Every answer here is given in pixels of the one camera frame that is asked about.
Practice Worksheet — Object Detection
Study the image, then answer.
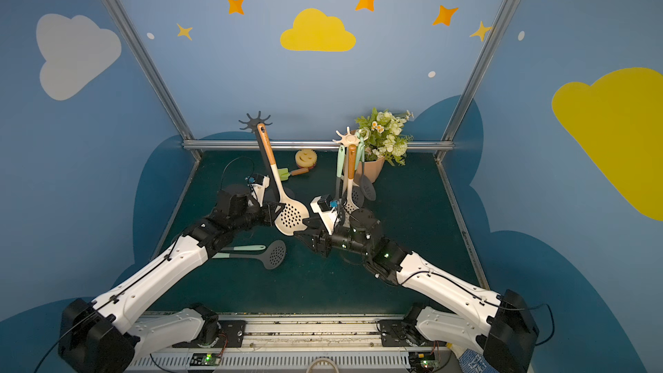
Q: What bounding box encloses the cream skimmer wooden handle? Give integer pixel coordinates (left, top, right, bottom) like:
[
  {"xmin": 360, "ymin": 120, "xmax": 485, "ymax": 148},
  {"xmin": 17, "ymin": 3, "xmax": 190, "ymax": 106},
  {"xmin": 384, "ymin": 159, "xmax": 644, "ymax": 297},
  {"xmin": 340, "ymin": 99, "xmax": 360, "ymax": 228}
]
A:
[
  {"xmin": 257, "ymin": 123, "xmax": 309, "ymax": 237},
  {"xmin": 344, "ymin": 144, "xmax": 363, "ymax": 216}
]

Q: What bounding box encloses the grey skimmer mint handle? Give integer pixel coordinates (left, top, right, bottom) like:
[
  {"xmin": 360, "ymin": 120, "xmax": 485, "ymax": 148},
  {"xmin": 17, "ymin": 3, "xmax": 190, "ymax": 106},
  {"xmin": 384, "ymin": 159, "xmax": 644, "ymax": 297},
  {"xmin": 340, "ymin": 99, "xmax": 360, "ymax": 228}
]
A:
[
  {"xmin": 334, "ymin": 144, "xmax": 345, "ymax": 200},
  {"xmin": 359, "ymin": 142, "xmax": 376, "ymax": 201},
  {"xmin": 212, "ymin": 240, "xmax": 287, "ymax": 270}
]

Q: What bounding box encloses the dark grey utensil rack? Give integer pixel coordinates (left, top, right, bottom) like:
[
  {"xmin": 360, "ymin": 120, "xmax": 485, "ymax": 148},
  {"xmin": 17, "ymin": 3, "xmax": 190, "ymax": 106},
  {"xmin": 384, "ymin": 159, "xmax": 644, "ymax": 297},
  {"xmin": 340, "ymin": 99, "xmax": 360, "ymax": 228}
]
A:
[{"xmin": 239, "ymin": 112, "xmax": 280, "ymax": 202}]

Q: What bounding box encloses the cream utensil rack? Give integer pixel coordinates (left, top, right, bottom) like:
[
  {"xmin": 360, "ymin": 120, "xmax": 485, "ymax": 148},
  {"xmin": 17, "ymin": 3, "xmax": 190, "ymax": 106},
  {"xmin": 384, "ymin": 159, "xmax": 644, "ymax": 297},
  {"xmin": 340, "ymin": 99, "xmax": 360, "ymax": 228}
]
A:
[{"xmin": 334, "ymin": 128, "xmax": 359, "ymax": 204}]

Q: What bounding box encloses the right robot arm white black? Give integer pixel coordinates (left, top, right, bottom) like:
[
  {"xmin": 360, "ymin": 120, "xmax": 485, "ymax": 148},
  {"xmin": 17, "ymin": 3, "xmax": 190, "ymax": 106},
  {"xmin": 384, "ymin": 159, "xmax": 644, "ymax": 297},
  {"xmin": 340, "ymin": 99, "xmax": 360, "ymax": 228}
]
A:
[{"xmin": 295, "ymin": 208, "xmax": 540, "ymax": 372}]

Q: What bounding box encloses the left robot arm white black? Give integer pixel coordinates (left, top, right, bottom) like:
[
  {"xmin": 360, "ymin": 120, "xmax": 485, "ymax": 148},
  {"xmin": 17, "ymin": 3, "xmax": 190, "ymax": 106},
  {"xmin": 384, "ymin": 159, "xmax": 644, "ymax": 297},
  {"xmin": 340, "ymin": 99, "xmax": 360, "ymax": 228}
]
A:
[{"xmin": 56, "ymin": 190, "xmax": 285, "ymax": 372}]

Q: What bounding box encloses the grey skimmer far left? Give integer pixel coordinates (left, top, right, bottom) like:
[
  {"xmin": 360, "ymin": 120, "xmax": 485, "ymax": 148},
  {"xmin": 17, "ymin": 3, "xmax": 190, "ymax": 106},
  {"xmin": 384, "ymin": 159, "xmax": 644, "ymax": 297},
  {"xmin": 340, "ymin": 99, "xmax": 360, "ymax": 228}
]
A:
[{"xmin": 222, "ymin": 245, "xmax": 267, "ymax": 252}]

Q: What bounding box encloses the yellow smiley sponge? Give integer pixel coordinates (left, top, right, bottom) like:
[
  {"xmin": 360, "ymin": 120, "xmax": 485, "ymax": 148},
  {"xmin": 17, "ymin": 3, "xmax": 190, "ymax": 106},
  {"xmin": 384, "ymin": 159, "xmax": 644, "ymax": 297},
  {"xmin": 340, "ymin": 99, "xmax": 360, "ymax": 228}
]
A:
[{"xmin": 295, "ymin": 149, "xmax": 318, "ymax": 169}]

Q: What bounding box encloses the pink pot with flowers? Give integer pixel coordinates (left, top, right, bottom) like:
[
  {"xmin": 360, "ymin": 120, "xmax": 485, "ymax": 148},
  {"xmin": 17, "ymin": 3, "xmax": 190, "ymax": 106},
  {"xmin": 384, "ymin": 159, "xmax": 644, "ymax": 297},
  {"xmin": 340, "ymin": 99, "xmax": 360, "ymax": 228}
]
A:
[{"xmin": 355, "ymin": 108, "xmax": 413, "ymax": 183}]

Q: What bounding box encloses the yellow blue work glove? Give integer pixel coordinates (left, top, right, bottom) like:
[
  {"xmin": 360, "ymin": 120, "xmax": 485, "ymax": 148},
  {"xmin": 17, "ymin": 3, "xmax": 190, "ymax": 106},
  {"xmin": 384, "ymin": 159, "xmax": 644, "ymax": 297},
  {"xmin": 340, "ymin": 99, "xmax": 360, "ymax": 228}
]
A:
[{"xmin": 459, "ymin": 349, "xmax": 498, "ymax": 373}]

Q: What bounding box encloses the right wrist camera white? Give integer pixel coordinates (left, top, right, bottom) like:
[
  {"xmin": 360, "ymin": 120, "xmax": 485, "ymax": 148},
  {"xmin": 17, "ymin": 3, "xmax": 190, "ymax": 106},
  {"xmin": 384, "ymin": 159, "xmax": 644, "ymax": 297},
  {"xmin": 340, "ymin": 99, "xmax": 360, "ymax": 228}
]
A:
[{"xmin": 310, "ymin": 194, "xmax": 342, "ymax": 235}]

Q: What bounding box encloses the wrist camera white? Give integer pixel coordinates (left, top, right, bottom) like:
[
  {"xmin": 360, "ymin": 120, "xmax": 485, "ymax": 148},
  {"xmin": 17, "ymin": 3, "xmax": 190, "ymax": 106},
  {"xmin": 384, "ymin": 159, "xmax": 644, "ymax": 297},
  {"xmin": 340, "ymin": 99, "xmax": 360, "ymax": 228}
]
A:
[
  {"xmin": 310, "ymin": 194, "xmax": 342, "ymax": 235},
  {"xmin": 248, "ymin": 174, "xmax": 270, "ymax": 207}
]

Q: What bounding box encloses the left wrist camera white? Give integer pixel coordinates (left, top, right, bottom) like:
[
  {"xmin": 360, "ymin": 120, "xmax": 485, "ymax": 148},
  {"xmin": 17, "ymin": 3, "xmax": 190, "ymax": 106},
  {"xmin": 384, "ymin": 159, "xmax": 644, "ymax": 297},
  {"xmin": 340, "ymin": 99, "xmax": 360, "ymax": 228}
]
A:
[{"xmin": 248, "ymin": 174, "xmax": 270, "ymax": 207}]

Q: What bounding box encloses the small green trowel wooden handle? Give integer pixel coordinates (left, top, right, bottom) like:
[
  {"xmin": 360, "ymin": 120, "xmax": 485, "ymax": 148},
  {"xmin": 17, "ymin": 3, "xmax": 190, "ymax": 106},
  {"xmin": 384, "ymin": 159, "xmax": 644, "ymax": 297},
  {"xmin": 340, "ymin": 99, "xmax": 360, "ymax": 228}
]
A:
[{"xmin": 277, "ymin": 168, "xmax": 310, "ymax": 181}]

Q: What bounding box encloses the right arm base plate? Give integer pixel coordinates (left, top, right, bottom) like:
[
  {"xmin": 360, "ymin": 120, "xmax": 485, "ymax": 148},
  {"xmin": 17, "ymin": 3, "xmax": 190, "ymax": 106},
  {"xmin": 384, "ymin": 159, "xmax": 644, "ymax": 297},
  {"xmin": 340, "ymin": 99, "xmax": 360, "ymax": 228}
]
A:
[{"xmin": 376, "ymin": 319, "xmax": 433, "ymax": 347}]

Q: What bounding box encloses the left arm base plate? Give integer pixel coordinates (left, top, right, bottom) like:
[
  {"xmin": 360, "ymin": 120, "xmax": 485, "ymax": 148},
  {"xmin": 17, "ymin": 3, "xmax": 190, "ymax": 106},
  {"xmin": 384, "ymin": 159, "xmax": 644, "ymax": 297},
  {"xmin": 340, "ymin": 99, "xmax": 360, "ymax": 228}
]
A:
[{"xmin": 197, "ymin": 321, "xmax": 246, "ymax": 349}]

